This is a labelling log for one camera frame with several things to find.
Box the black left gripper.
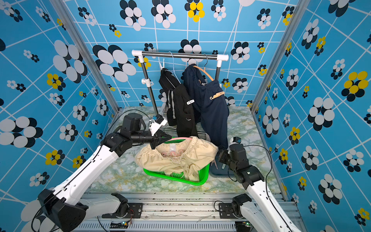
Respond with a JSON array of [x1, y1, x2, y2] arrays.
[[132, 129, 173, 149]]

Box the beige shorts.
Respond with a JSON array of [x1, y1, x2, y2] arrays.
[[134, 136, 219, 182]]

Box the pink plastic hanger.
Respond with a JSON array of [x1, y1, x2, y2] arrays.
[[167, 137, 192, 143]]

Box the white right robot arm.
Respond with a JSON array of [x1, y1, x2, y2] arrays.
[[218, 144, 300, 232]]

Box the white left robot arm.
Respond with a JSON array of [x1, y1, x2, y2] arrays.
[[38, 113, 172, 232]]

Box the black shorts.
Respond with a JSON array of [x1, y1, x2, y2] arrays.
[[159, 68, 198, 137]]

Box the navy blue shorts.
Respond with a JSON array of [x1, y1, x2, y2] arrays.
[[183, 64, 229, 149]]

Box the wooden hanger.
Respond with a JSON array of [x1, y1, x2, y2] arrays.
[[194, 65, 214, 81]]

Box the dark teal plastic bin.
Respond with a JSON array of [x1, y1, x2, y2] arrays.
[[209, 154, 229, 178]]

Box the green plastic basket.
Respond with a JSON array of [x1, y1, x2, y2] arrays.
[[143, 139, 210, 187]]

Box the white clothespin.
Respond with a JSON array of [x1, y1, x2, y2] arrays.
[[186, 99, 195, 105], [159, 59, 165, 71]]

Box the wooden clothespin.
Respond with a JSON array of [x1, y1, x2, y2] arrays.
[[210, 91, 225, 100]]

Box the white metal clothes rack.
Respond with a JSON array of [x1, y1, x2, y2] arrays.
[[131, 50, 229, 115]]

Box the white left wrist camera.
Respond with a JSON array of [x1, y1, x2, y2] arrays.
[[149, 114, 168, 136]]

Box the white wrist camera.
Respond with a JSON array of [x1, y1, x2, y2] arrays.
[[149, 114, 168, 136], [231, 136, 242, 144]]

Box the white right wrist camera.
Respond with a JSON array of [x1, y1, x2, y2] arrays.
[[231, 136, 242, 144]]

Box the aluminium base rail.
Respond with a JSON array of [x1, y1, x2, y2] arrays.
[[72, 191, 308, 232]]

